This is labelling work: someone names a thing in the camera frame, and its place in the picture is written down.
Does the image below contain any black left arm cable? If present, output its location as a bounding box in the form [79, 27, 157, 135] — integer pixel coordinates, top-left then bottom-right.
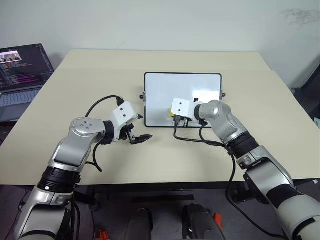
[84, 95, 125, 173]

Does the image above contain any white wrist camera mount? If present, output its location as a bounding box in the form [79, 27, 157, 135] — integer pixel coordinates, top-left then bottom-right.
[170, 97, 204, 125]
[110, 100, 139, 141]

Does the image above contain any red plastic part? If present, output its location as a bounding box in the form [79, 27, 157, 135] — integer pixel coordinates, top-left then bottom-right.
[94, 229, 111, 240]

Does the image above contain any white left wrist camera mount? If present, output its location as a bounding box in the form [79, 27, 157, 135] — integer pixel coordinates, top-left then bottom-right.
[110, 100, 139, 141]

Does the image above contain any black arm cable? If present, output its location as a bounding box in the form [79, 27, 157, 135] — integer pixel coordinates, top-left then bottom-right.
[172, 119, 288, 238]
[84, 95, 125, 173]

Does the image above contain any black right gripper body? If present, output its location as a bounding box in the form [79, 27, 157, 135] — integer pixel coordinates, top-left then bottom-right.
[173, 115, 193, 129]

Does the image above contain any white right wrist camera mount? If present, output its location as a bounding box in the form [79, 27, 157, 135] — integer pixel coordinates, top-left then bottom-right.
[170, 97, 204, 125]

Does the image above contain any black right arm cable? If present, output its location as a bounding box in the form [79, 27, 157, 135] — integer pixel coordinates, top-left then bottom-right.
[172, 119, 288, 238]

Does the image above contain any dark rounded narrow shape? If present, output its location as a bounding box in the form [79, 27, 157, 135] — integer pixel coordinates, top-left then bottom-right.
[126, 207, 154, 240]

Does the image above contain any orange plastic part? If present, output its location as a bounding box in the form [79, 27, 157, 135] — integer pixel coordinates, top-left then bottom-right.
[212, 212, 224, 231]

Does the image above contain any black framed whiteboard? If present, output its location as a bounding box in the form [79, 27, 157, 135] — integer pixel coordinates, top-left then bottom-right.
[138, 72, 227, 129]

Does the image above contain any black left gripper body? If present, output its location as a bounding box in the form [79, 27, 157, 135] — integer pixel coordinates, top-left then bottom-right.
[119, 122, 137, 146]

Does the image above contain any open grey laptop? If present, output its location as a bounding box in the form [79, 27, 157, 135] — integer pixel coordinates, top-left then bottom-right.
[0, 43, 55, 122]

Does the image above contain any dark rounded wide shape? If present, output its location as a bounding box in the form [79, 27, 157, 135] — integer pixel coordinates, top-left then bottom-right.
[181, 203, 224, 240]

